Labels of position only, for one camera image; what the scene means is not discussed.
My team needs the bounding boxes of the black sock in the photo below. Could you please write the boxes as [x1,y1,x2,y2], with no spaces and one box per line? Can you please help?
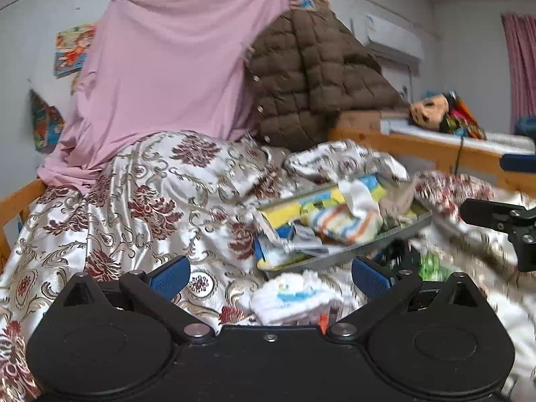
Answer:
[374,240,421,272]

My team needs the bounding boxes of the orange blue striped sock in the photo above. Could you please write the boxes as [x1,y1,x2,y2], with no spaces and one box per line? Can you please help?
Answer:
[301,205,383,245]

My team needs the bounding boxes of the grey sock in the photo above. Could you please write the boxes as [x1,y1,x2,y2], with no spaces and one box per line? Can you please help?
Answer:
[283,224,335,257]

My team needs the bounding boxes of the white sock with blue print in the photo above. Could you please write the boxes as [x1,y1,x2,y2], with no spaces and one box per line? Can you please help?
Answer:
[249,270,344,327]

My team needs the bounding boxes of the white silver glitter sock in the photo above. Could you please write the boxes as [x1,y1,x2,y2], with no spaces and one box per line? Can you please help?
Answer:
[337,179,383,228]

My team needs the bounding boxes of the floral satin bedspread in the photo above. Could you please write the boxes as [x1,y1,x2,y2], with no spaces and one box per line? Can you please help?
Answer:
[0,130,536,402]

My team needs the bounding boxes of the colourful rag doll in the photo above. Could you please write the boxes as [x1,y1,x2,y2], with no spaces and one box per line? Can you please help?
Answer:
[410,91,487,140]

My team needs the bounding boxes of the metal tray with colourful mat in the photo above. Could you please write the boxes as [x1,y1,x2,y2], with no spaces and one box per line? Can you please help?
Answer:
[254,173,432,279]

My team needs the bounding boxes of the pink curtain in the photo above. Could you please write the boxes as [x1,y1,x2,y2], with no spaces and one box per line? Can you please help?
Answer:
[500,13,535,130]

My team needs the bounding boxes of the white air conditioner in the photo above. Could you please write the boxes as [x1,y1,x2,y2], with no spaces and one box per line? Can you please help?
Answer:
[350,15,425,64]

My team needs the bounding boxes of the pink hanging sheet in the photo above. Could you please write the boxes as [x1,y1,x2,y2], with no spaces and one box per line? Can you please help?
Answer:
[37,0,289,192]

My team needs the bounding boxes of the brown puffer jacket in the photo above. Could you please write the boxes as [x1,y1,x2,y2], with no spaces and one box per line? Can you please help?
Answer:
[247,9,409,151]

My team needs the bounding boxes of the wooden bed frame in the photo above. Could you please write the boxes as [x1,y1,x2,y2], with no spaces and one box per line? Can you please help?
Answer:
[1,127,535,273]

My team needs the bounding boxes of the colourful kite wall decoration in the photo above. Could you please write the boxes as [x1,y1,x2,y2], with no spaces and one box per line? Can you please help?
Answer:
[29,89,65,151]

